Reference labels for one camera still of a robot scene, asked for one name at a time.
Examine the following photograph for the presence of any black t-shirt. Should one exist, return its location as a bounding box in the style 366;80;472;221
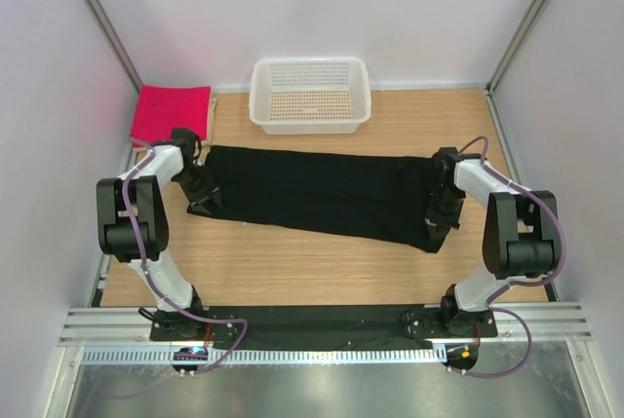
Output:
205;145;434;252

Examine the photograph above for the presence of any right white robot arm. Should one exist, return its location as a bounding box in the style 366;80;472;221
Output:
425;147;566;337

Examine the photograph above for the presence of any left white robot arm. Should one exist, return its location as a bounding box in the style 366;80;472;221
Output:
96;128;222;329

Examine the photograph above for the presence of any folded beige t-shirt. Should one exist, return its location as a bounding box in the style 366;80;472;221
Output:
133;95;219;150

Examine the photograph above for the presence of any folded pink t-shirt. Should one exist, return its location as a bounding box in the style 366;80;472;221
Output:
129;85;213;144

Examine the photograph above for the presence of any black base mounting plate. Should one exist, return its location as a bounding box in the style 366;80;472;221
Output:
138;305;498;352

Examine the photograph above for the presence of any white perforated plastic basket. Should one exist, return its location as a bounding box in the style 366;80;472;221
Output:
249;57;371;135

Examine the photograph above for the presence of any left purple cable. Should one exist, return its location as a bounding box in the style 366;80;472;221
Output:
121;143;250;373

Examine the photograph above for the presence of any purple cable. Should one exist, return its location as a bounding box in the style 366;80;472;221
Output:
121;143;250;373
448;136;566;379

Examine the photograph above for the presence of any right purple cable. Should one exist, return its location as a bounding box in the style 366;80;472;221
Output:
448;136;566;379

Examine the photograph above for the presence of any white slotted cable duct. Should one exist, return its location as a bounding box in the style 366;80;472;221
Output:
81;344;447;367

